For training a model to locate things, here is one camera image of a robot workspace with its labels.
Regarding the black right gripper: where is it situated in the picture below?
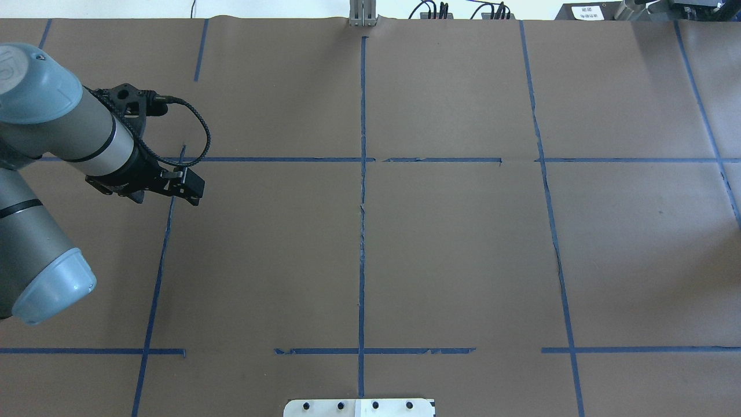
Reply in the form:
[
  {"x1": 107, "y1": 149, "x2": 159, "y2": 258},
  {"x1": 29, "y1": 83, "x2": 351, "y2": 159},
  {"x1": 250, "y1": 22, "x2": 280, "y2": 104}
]
[{"x1": 86, "y1": 145, "x2": 167, "y2": 204}]

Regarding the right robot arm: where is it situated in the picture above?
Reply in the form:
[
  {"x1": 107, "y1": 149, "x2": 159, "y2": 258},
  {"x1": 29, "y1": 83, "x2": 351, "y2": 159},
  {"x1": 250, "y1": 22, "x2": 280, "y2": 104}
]
[{"x1": 2, "y1": 42, "x2": 163, "y2": 325}]

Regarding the orange black adapter box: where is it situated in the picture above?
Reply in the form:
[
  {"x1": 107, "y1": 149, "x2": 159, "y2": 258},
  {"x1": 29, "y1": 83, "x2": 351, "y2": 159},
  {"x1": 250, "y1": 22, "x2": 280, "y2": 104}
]
[{"x1": 408, "y1": 1, "x2": 453, "y2": 20}]

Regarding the white label card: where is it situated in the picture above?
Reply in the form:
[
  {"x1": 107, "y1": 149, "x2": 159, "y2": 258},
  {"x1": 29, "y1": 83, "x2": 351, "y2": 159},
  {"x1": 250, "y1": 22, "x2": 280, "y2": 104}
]
[{"x1": 571, "y1": 5, "x2": 604, "y2": 21}]

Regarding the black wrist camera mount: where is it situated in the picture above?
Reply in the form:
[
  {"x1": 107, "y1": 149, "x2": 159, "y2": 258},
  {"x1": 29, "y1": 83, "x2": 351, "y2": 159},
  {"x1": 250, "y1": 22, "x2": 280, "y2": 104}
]
[{"x1": 93, "y1": 83, "x2": 206, "y2": 207}]

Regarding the black right camera cable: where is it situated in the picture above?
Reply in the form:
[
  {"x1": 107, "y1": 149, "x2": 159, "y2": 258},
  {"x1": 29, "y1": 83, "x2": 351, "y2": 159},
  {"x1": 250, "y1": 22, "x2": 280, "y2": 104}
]
[{"x1": 98, "y1": 87, "x2": 212, "y2": 170}]

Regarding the aluminium frame post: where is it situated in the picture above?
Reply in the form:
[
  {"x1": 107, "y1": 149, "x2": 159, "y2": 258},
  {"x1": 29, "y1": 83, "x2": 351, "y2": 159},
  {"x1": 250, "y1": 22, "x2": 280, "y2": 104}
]
[{"x1": 349, "y1": 0, "x2": 378, "y2": 27}]

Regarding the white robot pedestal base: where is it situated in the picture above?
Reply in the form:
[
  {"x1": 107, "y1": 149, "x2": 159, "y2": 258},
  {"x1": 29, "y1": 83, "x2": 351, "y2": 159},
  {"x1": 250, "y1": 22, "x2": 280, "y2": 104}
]
[{"x1": 283, "y1": 398, "x2": 437, "y2": 416}]

